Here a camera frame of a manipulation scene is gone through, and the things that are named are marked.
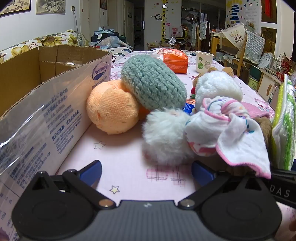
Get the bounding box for portrait sketch picture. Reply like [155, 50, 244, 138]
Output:
[36, 0, 65, 15]

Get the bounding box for brown teddy bear red shirt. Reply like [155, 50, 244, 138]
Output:
[191, 67, 234, 98]

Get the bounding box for white fluffy pompom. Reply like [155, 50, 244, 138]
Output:
[142, 108, 197, 166]

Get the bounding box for brown cardboard box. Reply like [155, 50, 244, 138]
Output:
[0, 44, 113, 241]

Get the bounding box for yellow dining table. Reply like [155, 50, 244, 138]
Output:
[209, 31, 220, 54]

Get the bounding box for blue printed packet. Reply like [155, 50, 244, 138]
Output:
[184, 99, 197, 115]

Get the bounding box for giraffe height chart sticker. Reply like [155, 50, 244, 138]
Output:
[161, 0, 167, 43]

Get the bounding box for red berry branches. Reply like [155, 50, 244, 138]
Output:
[279, 52, 293, 75]

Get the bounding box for green bin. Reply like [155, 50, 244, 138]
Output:
[248, 76, 259, 91]

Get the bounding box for pink printed tablecloth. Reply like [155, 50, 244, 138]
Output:
[55, 50, 296, 234]

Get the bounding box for white printed cloth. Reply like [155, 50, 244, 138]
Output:
[184, 96, 271, 179]

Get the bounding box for green white sponge pack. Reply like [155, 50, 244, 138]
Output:
[272, 74, 296, 171]

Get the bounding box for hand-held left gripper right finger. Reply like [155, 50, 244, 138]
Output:
[178, 161, 277, 210]

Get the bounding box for white plush toy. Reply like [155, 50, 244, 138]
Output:
[194, 71, 243, 112]

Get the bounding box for blue yellow wall poster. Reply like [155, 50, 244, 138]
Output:
[226, 0, 242, 26]

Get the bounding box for yellow floral pillow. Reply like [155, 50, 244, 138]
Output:
[35, 29, 90, 47]
[0, 42, 42, 64]

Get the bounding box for sofa with cartoon cover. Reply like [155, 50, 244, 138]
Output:
[0, 29, 133, 70]

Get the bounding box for red knot wall ornament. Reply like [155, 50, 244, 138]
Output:
[266, 0, 277, 18]

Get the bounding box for wooden chair with cloth cover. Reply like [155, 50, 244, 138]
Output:
[218, 23, 266, 77]

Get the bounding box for orange white tissue pack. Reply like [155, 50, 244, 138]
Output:
[150, 49, 189, 75]

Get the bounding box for dark suitcase with folded clothes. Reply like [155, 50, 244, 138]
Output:
[91, 29, 119, 43]

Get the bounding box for green knitted hat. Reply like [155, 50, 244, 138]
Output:
[121, 54, 188, 110]

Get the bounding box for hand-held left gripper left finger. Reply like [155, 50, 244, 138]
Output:
[21, 160, 116, 210]

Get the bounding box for cream tv cabinet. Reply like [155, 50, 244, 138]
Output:
[257, 67, 285, 105]

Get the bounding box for wooden chair with lace cover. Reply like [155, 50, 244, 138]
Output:
[195, 21, 211, 51]

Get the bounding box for white paper cup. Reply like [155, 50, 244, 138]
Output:
[196, 51, 215, 74]

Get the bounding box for grey blue clothes pile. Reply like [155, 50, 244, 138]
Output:
[92, 37, 133, 50]

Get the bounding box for brown plush toy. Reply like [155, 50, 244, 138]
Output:
[253, 116, 274, 163]

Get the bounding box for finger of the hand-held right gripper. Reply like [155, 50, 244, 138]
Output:
[271, 168, 296, 181]

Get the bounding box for orange knitted hat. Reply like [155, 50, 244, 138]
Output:
[86, 79, 151, 135]

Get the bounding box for framed bird drawing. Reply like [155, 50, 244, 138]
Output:
[0, 0, 31, 16]

